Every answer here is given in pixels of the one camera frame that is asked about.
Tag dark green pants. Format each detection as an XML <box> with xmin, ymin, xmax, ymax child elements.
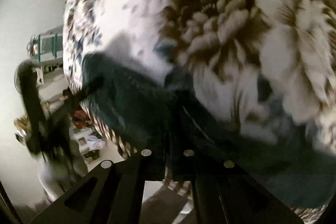
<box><xmin>82</xmin><ymin>53</ymin><xmax>335</xmax><ymax>208</ymax></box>

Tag green shelf rack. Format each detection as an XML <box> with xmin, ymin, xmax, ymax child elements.
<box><xmin>26</xmin><ymin>26</ymin><xmax>63</xmax><ymax>66</ymax></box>

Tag floral white brown blanket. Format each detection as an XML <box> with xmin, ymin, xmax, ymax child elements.
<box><xmin>63</xmin><ymin>0</ymin><xmax>335</xmax><ymax>223</ymax></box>

